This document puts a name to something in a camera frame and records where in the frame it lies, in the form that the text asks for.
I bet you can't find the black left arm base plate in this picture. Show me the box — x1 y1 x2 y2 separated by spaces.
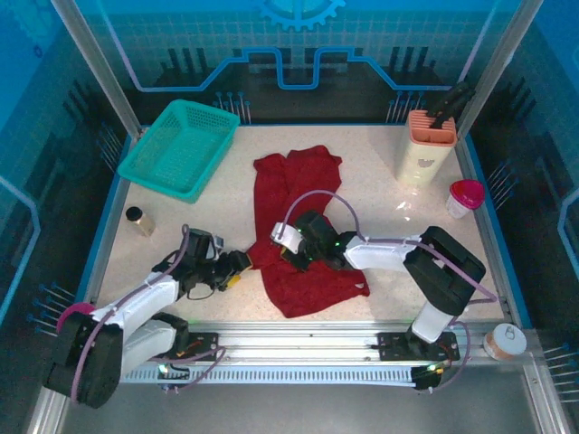
138 332 221 362

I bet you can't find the red t-shirt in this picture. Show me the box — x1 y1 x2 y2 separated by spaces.
246 144 371 318

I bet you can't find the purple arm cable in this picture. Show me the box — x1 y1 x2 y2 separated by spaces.
70 223 226 403
284 189 498 393

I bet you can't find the cream knife block orange top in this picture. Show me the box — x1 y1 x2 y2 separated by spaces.
395 109 457 185

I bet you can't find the small bottle black cap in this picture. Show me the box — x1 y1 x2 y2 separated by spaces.
125 206 157 237

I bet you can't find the white cup pink lid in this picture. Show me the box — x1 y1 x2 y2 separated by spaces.
445 179 486 220

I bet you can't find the white slotted cable duct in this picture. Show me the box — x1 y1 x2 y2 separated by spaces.
121 364 417 386

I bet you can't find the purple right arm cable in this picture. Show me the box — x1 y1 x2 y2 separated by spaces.
284 189 498 393

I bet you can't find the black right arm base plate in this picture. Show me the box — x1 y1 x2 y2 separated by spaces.
377 331 460 362

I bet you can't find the aluminium rail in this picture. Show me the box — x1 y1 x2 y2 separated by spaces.
53 319 539 365

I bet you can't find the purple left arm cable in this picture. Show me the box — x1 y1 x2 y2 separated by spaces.
70 223 226 403

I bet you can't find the teal plastic basket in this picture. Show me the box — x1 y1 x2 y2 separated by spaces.
117 99 241 204

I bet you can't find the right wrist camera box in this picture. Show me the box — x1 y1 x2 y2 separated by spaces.
270 222 303 255

